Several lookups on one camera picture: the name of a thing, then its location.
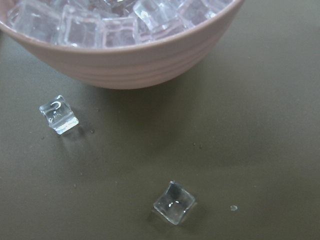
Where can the loose ice cube right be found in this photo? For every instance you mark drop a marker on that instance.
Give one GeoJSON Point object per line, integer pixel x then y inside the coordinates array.
{"type": "Point", "coordinates": [174, 203]}

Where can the loose ice cube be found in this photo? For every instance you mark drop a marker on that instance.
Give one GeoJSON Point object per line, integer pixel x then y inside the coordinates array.
{"type": "Point", "coordinates": [59, 115]}
{"type": "Point", "coordinates": [174, 203]}

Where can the loose ice cube left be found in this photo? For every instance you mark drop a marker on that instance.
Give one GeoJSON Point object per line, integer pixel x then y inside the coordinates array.
{"type": "Point", "coordinates": [59, 115]}

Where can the clear ice cubes pile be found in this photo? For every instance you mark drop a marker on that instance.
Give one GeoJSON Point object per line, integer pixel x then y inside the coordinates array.
{"type": "Point", "coordinates": [108, 23]}

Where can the pink bowl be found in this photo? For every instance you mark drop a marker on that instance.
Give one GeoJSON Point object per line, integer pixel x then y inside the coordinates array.
{"type": "Point", "coordinates": [131, 67]}

